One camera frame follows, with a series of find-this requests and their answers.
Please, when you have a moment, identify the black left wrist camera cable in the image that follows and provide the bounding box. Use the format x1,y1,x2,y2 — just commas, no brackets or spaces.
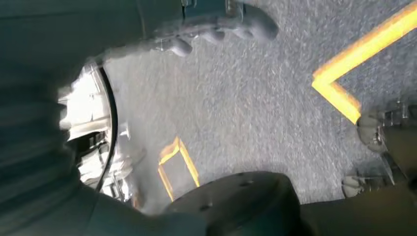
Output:
94,66,119,193

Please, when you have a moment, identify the yellow floor tape square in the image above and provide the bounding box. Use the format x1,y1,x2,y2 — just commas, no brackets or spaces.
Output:
311,1,417,125
158,137,200,203

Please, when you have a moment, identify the grey robot lower body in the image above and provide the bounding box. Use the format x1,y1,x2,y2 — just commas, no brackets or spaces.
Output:
65,172,417,236

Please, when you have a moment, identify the dark robot wheeled base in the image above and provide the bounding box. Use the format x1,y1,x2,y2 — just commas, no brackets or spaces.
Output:
341,99,417,199

